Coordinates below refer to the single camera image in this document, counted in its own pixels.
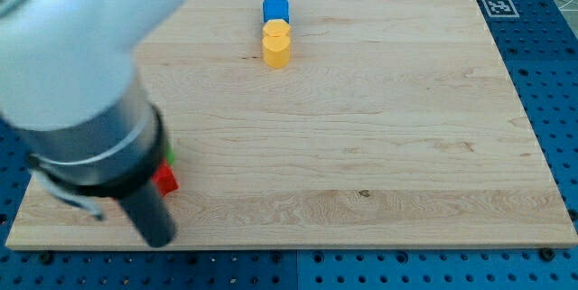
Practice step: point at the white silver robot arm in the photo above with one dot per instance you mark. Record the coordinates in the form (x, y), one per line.
(70, 90)

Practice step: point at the red star block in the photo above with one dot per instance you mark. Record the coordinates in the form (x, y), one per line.
(164, 179)

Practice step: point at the yellow heart block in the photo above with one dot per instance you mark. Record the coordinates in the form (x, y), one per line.
(276, 51)

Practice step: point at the wooden board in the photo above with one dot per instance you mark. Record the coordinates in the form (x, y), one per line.
(395, 125)

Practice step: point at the blue pentagon block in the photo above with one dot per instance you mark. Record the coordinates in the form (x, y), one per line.
(275, 9)

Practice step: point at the green block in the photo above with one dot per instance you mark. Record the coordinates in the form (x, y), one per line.
(170, 154)

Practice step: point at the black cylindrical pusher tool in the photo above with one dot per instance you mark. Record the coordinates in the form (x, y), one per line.
(147, 211)

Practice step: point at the white fiducial marker tag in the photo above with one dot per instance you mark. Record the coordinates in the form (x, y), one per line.
(500, 8)

